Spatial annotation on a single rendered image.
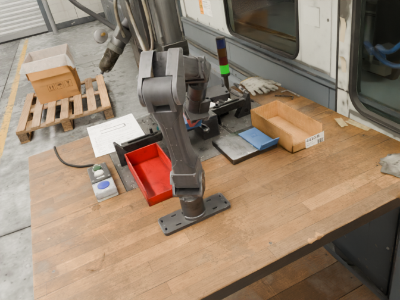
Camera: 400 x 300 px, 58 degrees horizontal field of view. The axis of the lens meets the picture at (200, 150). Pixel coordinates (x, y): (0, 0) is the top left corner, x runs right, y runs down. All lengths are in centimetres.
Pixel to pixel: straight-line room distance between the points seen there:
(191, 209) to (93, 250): 28
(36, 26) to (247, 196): 963
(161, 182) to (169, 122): 38
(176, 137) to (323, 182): 46
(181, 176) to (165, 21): 50
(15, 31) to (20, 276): 848
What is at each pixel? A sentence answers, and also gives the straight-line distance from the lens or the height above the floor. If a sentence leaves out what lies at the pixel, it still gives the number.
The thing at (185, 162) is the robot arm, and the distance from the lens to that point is 88.
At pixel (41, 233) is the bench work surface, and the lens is 117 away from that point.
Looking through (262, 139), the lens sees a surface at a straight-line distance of 124.
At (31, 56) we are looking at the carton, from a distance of 504.
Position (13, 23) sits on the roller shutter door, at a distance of 1043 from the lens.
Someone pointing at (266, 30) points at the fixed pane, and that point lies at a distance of 195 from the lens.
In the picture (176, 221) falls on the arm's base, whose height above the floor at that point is 91.
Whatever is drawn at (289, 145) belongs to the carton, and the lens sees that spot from 119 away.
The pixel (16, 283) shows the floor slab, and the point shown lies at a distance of 249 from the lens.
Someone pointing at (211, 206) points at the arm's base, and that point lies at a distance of 101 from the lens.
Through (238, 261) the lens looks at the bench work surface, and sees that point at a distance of 88.
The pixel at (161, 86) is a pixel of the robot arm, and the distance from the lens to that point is 77.
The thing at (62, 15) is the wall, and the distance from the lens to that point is 1042.
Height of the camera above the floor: 156
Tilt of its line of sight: 31 degrees down
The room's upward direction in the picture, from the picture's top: 12 degrees counter-clockwise
